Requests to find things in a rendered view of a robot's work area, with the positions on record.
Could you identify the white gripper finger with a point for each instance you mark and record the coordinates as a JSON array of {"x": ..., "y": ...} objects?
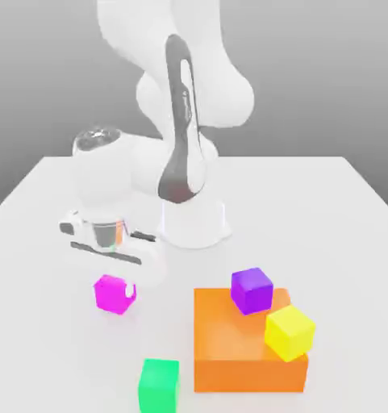
[{"x": 130, "y": 289}]

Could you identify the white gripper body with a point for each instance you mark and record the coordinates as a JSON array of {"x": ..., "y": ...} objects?
[{"x": 148, "y": 261}]

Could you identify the small magenta cube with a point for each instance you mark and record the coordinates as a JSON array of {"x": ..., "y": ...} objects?
[{"x": 111, "y": 295}]

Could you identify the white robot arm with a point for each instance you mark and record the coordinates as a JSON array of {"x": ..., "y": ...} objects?
[{"x": 213, "y": 80}]

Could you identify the small green cube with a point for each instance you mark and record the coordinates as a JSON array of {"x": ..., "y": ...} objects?
[{"x": 158, "y": 385}]

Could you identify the small purple cube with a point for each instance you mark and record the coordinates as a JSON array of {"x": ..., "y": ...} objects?
[{"x": 251, "y": 292}]

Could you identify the small yellow cube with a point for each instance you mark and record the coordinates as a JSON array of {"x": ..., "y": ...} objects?
[{"x": 288, "y": 334}]

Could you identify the large orange box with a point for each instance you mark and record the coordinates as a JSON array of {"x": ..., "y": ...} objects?
[{"x": 226, "y": 342}]

